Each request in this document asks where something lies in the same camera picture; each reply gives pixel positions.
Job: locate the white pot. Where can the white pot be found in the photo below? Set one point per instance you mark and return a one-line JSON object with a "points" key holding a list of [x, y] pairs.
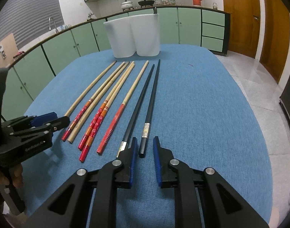
{"points": [[127, 5]]}

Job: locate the wooden door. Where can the wooden door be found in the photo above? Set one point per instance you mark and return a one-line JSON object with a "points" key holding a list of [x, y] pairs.
{"points": [[244, 25], [276, 38]]}

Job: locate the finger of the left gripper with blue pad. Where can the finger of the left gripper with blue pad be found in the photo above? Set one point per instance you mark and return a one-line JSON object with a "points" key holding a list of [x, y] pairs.
{"points": [[58, 124], [38, 121]]}

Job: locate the white double utensil holder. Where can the white double utensil holder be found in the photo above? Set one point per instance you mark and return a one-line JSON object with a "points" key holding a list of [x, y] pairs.
{"points": [[138, 34]]}

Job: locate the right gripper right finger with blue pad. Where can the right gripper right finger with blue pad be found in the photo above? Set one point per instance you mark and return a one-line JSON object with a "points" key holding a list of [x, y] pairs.
{"points": [[170, 172]]}

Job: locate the kitchen faucet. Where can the kitchen faucet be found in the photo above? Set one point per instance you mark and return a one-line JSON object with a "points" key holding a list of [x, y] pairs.
{"points": [[52, 23]]}

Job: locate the green lower kitchen cabinets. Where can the green lower kitchen cabinets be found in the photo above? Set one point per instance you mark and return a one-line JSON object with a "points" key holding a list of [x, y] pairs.
{"points": [[35, 68]]}

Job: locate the grey window blind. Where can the grey window blind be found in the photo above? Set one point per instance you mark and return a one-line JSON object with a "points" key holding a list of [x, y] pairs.
{"points": [[28, 19]]}

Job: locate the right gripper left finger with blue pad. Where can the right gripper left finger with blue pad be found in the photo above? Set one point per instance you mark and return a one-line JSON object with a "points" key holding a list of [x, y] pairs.
{"points": [[119, 172]]}

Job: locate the left hand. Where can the left hand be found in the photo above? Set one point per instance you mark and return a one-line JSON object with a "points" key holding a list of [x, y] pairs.
{"points": [[16, 176]]}

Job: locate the black wok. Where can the black wok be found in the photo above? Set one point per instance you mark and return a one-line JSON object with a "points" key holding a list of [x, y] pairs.
{"points": [[146, 3]]}

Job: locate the red striped handle chopstick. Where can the red striped handle chopstick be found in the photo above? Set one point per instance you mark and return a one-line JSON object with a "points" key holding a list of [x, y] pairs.
{"points": [[119, 112]]}

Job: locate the cardboard board with device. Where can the cardboard board with device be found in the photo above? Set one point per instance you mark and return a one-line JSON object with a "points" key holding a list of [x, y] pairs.
{"points": [[8, 49]]}

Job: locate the plain wooden chopstick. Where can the plain wooden chopstick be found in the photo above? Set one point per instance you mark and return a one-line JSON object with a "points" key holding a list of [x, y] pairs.
{"points": [[90, 89]]}

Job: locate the small glass jar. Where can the small glass jar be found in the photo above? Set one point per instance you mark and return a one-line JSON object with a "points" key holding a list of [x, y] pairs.
{"points": [[215, 6]]}

